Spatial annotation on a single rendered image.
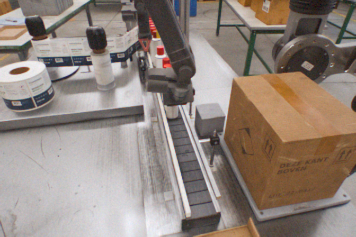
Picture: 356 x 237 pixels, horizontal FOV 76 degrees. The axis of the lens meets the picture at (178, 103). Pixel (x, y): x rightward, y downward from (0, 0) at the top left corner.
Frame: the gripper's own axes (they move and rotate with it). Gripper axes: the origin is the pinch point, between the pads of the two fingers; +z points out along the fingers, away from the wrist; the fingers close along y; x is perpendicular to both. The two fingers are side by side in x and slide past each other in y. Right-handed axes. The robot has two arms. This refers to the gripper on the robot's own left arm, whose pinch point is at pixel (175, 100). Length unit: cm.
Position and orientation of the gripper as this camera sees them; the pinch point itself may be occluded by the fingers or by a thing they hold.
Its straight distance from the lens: 84.7
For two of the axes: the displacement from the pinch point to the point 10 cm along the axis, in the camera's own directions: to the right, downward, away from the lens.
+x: 1.5, 9.6, -2.4
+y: -9.8, 1.1, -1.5
